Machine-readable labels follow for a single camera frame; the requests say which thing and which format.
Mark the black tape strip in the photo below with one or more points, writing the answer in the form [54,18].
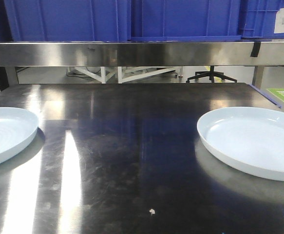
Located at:
[255,49]

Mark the blue bin upper left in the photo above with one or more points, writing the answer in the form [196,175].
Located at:
[65,20]

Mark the black chair base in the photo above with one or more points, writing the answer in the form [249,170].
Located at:
[211,74]

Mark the white frame table background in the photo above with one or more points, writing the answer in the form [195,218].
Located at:
[122,74]

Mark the light blue plate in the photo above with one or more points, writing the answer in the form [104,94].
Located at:
[248,139]
[18,128]

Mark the stainless steel shelf rail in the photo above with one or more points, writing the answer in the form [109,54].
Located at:
[56,54]

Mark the white crumb on table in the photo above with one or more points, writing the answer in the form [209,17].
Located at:
[152,211]

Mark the blue bin upper right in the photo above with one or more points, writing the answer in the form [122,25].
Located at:
[185,20]

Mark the blue bin far right labelled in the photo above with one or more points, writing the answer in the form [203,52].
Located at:
[261,19]

